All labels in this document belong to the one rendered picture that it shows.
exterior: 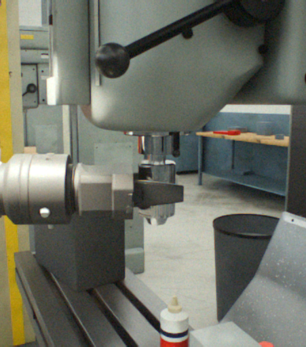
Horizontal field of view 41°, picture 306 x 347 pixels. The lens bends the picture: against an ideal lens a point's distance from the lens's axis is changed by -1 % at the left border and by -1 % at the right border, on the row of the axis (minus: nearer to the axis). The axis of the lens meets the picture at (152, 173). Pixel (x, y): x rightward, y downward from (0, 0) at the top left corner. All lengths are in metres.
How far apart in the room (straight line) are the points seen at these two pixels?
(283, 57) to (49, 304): 0.61
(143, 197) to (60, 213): 0.10
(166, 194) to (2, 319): 2.04
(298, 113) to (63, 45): 0.51
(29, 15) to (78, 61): 9.33
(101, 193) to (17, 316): 2.02
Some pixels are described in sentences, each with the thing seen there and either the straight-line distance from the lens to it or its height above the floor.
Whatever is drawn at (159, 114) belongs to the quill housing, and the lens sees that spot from 0.44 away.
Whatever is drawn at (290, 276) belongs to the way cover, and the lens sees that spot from 0.83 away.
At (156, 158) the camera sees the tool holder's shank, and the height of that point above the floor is 1.27.
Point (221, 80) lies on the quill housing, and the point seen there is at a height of 1.37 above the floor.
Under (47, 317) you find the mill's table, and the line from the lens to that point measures 0.80.
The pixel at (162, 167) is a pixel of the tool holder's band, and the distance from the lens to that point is 0.50.
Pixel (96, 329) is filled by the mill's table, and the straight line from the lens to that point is 0.75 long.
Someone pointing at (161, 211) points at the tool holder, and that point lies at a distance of 0.51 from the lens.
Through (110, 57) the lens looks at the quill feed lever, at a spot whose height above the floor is 1.38.
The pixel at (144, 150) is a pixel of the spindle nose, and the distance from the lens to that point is 0.50.
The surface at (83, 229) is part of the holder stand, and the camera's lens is 0.84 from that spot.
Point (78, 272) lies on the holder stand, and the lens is 0.86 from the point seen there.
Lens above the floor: 1.34
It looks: 10 degrees down
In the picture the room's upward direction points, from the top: straight up
